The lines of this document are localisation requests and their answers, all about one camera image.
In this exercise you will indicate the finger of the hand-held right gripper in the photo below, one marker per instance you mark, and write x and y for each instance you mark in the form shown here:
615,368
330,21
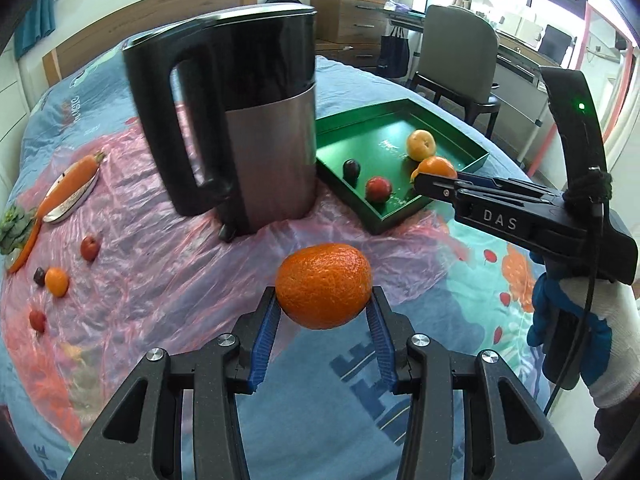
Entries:
437,185
487,180

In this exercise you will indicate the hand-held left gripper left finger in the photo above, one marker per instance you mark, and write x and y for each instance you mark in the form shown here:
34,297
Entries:
262,342

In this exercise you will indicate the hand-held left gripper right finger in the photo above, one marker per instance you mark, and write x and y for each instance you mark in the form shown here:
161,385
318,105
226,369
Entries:
380,342

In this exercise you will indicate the yellow apple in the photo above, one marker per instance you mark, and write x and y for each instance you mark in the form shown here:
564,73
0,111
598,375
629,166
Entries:
420,145

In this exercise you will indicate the red plum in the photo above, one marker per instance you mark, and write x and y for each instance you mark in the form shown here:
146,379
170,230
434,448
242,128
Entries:
90,248
378,189
37,320

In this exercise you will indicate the large bumpy orange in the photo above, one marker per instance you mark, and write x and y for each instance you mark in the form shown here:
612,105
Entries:
322,285

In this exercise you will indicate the large dark plum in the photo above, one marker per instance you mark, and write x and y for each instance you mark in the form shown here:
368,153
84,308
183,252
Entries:
351,170

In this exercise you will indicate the green tray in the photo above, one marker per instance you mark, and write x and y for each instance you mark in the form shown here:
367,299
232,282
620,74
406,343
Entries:
350,135

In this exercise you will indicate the small dark plum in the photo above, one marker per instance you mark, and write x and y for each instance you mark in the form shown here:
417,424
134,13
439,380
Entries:
39,276

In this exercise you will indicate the person's right forearm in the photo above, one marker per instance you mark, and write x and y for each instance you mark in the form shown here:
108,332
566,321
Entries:
620,430

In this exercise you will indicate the person's right hand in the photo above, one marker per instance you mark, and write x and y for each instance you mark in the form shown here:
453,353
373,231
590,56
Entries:
620,340

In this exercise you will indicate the grey chair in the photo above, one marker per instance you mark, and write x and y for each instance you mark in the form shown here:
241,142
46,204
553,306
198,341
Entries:
455,50

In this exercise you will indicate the black tote bag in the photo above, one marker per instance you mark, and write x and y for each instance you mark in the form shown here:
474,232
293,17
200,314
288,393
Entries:
394,52

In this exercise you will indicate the pink plastic sheet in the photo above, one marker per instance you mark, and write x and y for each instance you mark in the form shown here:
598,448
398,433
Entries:
150,260

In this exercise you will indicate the black and steel kettle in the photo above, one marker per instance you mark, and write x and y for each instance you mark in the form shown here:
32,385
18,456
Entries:
270,160

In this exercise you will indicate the wooden drawer cabinet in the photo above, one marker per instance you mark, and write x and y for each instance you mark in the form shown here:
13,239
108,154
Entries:
350,17

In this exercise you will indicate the white patterned plate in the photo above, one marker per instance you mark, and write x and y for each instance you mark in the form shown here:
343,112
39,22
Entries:
70,206

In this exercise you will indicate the carrot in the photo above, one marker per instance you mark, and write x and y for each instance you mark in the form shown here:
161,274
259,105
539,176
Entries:
75,176

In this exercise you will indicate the orange plate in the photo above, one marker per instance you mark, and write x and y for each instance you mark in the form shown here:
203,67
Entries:
27,248

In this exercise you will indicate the green bok choy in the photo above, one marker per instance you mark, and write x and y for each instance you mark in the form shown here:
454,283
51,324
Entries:
15,227

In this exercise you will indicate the wooden headboard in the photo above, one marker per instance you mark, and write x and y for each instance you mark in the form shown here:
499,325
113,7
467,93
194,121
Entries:
150,15

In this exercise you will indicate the white wardrobe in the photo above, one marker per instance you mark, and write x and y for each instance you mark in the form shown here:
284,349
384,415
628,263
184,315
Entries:
10,110

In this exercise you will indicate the teal curtain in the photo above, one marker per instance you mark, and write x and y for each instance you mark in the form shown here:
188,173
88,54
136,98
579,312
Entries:
35,25

